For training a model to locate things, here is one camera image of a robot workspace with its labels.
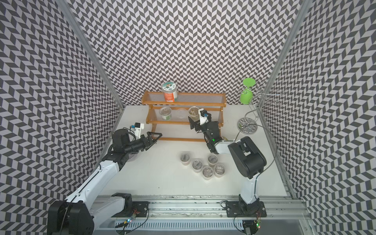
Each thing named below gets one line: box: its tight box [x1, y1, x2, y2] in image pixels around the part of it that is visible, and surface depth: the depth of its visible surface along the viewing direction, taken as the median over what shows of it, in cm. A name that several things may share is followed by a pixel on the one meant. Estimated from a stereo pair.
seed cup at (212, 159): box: [207, 155, 219, 167], surface depth 86 cm
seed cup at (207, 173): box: [201, 165, 214, 181], surface depth 81 cm
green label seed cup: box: [159, 106, 172, 121], surface depth 91 cm
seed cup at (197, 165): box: [191, 159, 204, 173], surface depth 84 cm
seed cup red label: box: [180, 153, 191, 166], surface depth 86 cm
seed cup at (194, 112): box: [188, 105, 200, 122], surface depth 91 cm
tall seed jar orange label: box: [161, 81, 178, 103], surface depth 79 cm
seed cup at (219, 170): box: [213, 163, 226, 178], surface depth 83 cm
